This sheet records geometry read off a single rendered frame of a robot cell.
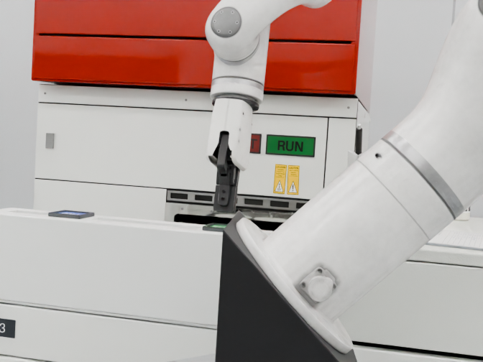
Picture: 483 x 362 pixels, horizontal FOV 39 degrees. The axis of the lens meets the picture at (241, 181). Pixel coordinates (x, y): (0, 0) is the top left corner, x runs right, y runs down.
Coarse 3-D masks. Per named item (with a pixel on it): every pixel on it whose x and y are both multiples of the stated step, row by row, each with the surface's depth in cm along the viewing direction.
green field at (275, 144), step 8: (272, 136) 163; (280, 136) 163; (272, 144) 163; (280, 144) 163; (288, 144) 162; (296, 144) 162; (304, 144) 162; (312, 144) 161; (272, 152) 163; (280, 152) 163; (288, 152) 162; (296, 152) 162; (304, 152) 162; (312, 152) 161
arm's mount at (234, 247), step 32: (224, 256) 68; (224, 288) 68; (256, 288) 68; (224, 320) 68; (256, 320) 68; (288, 320) 68; (224, 352) 68; (256, 352) 68; (288, 352) 68; (320, 352) 68; (352, 352) 80
